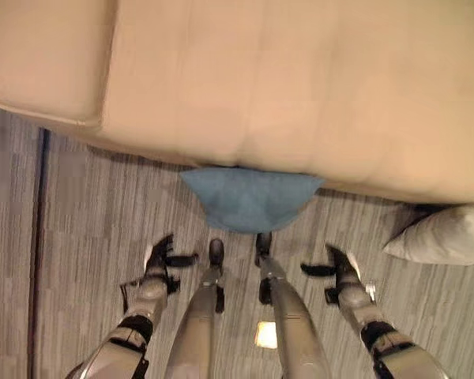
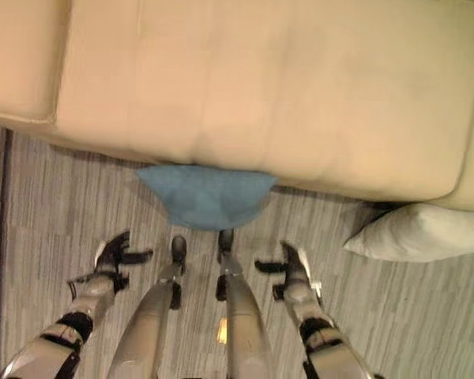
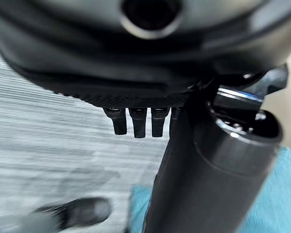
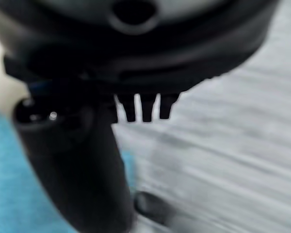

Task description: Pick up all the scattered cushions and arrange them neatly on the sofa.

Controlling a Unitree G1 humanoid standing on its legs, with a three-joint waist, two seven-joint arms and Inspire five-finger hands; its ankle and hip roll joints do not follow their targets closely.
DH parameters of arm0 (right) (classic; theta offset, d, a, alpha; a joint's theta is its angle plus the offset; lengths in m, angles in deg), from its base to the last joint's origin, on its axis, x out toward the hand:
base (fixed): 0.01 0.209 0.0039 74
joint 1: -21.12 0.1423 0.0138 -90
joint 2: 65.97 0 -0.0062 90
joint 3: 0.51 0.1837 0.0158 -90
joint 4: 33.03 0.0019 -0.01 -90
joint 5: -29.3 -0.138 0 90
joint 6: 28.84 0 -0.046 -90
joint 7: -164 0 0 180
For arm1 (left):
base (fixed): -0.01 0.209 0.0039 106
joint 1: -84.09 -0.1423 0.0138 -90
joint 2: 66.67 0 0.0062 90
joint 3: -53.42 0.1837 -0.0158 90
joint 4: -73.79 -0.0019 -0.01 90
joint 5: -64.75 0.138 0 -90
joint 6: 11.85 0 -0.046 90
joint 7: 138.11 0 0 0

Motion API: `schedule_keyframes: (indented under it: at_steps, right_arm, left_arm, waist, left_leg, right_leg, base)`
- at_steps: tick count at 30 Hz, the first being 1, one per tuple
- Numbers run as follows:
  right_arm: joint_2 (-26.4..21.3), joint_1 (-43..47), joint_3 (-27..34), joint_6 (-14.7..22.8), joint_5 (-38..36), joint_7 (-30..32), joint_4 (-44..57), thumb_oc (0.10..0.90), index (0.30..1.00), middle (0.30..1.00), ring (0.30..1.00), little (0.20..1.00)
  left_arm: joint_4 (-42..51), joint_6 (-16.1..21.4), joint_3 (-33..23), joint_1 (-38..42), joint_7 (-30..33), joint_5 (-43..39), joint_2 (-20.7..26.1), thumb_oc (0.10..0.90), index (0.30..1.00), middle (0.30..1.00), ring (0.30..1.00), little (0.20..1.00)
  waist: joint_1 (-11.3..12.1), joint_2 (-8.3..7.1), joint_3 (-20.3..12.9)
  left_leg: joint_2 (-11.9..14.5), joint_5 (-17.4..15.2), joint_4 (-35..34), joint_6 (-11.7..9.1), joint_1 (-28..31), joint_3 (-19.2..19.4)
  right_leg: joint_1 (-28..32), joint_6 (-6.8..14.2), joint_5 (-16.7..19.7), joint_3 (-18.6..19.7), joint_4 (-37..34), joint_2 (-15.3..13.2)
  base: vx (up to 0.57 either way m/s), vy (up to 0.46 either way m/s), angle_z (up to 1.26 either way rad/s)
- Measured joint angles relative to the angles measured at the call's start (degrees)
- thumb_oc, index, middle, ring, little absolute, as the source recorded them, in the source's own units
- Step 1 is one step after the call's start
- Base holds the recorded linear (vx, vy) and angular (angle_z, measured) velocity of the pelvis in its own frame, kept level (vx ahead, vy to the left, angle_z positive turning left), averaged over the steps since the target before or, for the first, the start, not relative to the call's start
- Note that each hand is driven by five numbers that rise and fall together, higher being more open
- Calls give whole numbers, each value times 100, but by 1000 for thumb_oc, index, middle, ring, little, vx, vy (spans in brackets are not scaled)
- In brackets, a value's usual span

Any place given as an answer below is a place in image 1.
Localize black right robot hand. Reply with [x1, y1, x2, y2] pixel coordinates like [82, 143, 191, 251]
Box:
[300, 243, 360, 277]

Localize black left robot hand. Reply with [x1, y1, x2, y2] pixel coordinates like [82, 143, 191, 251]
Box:
[144, 233, 200, 272]

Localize beige sofa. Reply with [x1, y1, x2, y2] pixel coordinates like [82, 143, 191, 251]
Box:
[0, 0, 474, 207]

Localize silver right robot leg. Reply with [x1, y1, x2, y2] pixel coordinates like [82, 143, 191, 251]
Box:
[254, 231, 333, 379]

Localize silver robot leg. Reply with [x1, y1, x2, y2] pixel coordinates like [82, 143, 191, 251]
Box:
[254, 231, 333, 379]
[162, 238, 227, 379]

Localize silver left robot leg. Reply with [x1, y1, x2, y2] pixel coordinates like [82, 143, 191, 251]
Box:
[162, 238, 227, 379]

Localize blue cushion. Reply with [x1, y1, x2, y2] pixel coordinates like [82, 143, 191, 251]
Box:
[180, 165, 326, 233]

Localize white cushion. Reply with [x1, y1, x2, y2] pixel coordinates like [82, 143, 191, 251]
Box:
[381, 205, 474, 266]

